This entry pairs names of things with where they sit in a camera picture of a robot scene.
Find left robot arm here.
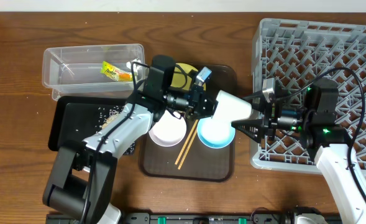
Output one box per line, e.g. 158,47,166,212
42,55,217,223

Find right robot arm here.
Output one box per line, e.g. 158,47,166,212
232,78,366,223

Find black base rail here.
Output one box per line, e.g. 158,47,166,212
45,212,342,224

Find pile of rice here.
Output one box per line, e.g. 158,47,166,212
98,106,123,129

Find white tissue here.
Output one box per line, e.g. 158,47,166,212
126,58,141,70

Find white bowl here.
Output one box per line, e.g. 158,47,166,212
149,111,187,147

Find black plastic tray bin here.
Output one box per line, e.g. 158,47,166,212
48,96,126,151

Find dark brown serving tray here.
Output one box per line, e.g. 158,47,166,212
138,60,237,183

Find green snack wrapper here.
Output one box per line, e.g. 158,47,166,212
100,61,133,82

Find yellow round plate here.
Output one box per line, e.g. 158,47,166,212
168,63,200,93

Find clear plastic bin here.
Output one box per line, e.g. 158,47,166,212
42,44,145,101

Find wooden chopstick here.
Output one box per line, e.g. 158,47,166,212
175,119,199,170
175,128,198,170

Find light blue bowl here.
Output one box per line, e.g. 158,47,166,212
197,118,236,149

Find small white green cup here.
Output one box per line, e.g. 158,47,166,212
212,90,253,123

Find grey plastic dishwasher rack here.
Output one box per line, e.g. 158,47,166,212
252,19,366,176

